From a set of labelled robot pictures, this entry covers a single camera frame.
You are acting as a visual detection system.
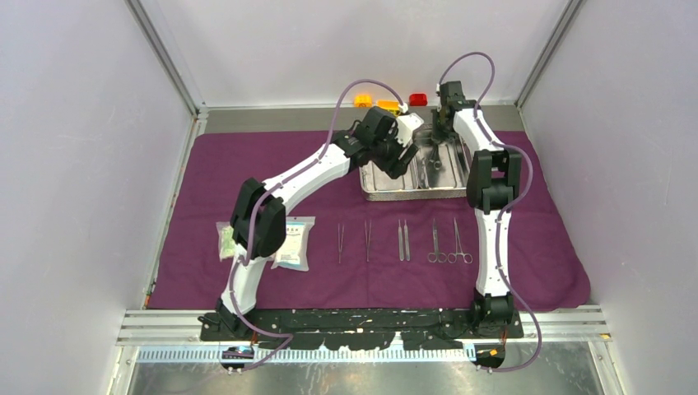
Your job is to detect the small orange block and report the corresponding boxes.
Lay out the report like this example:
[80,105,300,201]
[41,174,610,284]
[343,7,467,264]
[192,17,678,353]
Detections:
[353,94,373,108]

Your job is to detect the red block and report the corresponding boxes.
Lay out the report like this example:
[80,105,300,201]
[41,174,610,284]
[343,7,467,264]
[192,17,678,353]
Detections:
[409,93,428,107]

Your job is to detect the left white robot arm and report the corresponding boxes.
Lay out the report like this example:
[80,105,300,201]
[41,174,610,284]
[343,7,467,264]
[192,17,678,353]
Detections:
[199,106,424,342]

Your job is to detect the white sterile pouch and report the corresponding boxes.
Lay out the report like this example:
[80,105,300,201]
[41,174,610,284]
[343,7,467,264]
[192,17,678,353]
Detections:
[272,216,315,272]

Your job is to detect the steel surgical forceps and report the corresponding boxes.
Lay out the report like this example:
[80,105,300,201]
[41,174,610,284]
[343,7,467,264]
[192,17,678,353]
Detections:
[427,140,442,170]

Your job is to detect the green packet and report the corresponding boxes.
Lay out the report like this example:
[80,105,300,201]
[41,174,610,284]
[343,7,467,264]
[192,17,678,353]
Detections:
[216,222,235,262]

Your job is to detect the steel surgical scissors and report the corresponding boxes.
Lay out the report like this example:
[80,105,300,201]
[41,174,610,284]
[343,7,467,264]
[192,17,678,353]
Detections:
[447,218,472,264]
[427,218,447,263]

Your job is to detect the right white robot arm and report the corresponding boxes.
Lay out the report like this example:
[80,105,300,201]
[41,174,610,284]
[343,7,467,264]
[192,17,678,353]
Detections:
[432,81,522,338]

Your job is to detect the steel tweezers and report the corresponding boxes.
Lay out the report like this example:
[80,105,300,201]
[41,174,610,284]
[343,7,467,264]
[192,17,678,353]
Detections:
[337,223,345,264]
[364,220,372,263]

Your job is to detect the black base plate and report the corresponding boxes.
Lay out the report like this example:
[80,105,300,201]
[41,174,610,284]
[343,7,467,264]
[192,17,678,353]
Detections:
[198,309,524,351]

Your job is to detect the purple cloth wrap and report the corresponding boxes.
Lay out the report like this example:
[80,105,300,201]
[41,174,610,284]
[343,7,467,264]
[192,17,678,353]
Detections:
[149,131,590,311]

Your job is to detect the steel instrument tray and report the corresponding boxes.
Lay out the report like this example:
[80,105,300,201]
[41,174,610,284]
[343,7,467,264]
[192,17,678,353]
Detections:
[360,123,468,202]

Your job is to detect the orange yellow toy block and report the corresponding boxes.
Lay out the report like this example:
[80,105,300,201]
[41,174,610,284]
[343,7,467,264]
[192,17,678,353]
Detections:
[376,100,403,116]

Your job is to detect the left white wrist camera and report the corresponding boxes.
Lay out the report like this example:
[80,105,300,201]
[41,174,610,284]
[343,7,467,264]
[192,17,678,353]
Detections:
[396,104,425,147]

